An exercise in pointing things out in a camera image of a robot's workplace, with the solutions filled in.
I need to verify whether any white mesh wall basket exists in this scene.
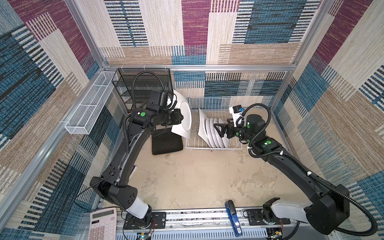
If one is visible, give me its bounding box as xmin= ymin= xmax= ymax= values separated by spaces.
xmin=65 ymin=72 xmax=115 ymax=135

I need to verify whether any blue stapler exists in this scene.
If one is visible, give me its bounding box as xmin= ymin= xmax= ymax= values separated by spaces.
xmin=225 ymin=200 xmax=243 ymax=237

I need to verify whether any black corrugated right cable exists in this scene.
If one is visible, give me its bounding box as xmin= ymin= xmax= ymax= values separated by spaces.
xmin=241 ymin=103 xmax=378 ymax=237

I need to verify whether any black square plate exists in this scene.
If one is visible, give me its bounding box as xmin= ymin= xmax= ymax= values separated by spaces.
xmin=152 ymin=128 xmax=183 ymax=155

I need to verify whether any black mesh shelf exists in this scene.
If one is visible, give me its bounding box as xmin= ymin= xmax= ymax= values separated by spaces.
xmin=112 ymin=68 xmax=173 ymax=112

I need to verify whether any pink calculator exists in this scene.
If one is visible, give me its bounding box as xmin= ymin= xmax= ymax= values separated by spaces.
xmin=88 ymin=208 xmax=117 ymax=240

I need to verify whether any white round plate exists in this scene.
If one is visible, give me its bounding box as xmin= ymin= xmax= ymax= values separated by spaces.
xmin=205 ymin=118 xmax=216 ymax=148
xmin=214 ymin=118 xmax=225 ymax=149
xmin=219 ymin=119 xmax=230 ymax=149
xmin=210 ymin=118 xmax=220 ymax=148

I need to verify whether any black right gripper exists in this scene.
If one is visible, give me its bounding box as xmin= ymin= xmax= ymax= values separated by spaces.
xmin=213 ymin=117 xmax=255 ymax=144

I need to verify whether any white square plate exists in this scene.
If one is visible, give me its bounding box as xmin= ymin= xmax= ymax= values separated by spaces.
xmin=198 ymin=109 xmax=212 ymax=148
xmin=171 ymin=90 xmax=192 ymax=140

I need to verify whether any white round plate rightmost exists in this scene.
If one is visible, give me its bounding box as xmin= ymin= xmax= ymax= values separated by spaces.
xmin=219 ymin=119 xmax=230 ymax=149

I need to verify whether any aluminium mounting rail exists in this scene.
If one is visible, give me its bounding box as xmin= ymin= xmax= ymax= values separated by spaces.
xmin=113 ymin=207 xmax=342 ymax=240

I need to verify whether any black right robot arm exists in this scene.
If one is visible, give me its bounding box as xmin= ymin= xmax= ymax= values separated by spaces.
xmin=214 ymin=114 xmax=350 ymax=235

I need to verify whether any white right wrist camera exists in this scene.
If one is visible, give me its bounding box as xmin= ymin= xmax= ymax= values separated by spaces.
xmin=229 ymin=105 xmax=244 ymax=127

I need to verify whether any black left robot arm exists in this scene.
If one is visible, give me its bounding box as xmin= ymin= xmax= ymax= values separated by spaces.
xmin=90 ymin=91 xmax=189 ymax=224

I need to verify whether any blue book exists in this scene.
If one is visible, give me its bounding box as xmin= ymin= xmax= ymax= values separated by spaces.
xmin=129 ymin=165 xmax=138 ymax=180

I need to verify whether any white wire dish rack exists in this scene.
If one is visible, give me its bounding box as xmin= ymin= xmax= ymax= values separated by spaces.
xmin=186 ymin=97 xmax=243 ymax=151

